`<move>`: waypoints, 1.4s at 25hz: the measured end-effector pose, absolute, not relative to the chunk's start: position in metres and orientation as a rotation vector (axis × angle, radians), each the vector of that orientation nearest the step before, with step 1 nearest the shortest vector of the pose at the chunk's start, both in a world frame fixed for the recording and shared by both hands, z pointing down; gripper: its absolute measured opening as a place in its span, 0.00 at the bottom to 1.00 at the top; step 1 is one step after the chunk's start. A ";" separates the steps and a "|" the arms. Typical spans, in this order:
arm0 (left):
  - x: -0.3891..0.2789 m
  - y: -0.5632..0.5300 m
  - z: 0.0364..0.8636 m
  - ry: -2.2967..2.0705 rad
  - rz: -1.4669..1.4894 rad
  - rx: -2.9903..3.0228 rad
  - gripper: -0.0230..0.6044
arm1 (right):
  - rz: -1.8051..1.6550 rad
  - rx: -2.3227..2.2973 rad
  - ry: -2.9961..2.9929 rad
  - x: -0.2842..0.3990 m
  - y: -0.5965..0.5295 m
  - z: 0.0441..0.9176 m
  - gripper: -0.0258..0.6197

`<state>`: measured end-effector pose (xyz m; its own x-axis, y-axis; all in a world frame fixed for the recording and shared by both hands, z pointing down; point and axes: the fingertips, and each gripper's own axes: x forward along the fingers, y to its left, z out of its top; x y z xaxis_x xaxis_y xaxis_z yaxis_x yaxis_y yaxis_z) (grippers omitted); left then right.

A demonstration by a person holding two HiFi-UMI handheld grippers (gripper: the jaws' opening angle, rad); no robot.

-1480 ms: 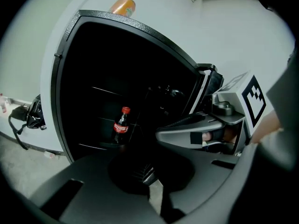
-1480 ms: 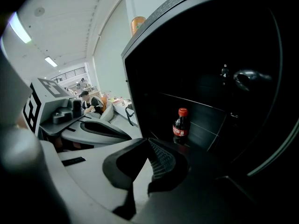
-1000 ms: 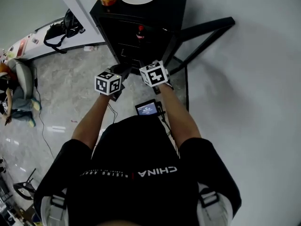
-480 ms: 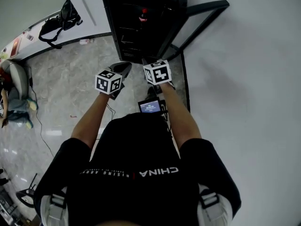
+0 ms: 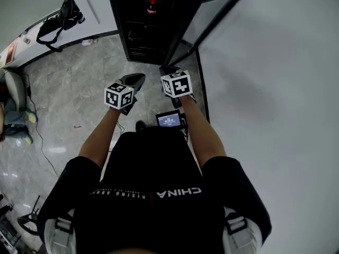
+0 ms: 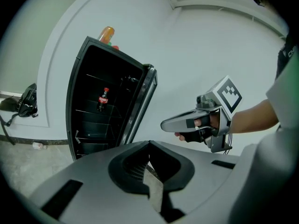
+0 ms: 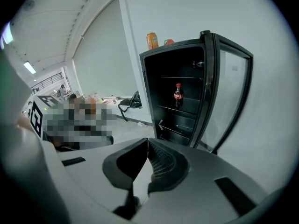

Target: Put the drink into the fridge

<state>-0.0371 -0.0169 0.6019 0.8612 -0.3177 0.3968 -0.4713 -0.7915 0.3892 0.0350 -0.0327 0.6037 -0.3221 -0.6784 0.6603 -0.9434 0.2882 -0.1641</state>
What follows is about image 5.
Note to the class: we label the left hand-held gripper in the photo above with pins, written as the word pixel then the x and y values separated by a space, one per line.
pixel 117 98

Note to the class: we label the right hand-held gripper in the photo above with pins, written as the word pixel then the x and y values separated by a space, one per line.
pixel 177 85

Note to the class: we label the black cabinet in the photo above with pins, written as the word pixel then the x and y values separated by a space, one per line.
pixel 148 36

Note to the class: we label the dark bottle with red cap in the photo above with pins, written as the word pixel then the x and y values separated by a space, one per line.
pixel 151 7

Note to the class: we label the person's right forearm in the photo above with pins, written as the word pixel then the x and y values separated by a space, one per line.
pixel 204 136

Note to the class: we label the person's left forearm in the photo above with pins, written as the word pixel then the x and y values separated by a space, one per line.
pixel 100 139

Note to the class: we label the black shoulder bag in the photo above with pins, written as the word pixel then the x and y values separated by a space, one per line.
pixel 67 13

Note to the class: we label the person's left shoe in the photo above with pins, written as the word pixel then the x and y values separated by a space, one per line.
pixel 141 125

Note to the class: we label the person's shoe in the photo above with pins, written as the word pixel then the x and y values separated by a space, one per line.
pixel 31 116
pixel 28 139
pixel 141 125

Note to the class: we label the small display device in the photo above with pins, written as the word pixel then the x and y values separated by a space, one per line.
pixel 168 119

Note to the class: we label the crumpled white wrapper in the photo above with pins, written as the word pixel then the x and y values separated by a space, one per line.
pixel 87 42

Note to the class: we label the small clear bottle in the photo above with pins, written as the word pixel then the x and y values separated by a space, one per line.
pixel 26 40

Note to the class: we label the person in black shirt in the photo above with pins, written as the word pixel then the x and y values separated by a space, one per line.
pixel 159 194

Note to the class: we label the grey chair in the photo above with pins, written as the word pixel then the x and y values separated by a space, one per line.
pixel 14 89

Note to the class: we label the red flat packet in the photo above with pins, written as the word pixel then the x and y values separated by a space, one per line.
pixel 10 54

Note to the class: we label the black stool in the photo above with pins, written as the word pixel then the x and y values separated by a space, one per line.
pixel 27 221

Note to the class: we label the cluttered desk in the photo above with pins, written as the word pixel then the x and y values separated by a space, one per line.
pixel 8 234

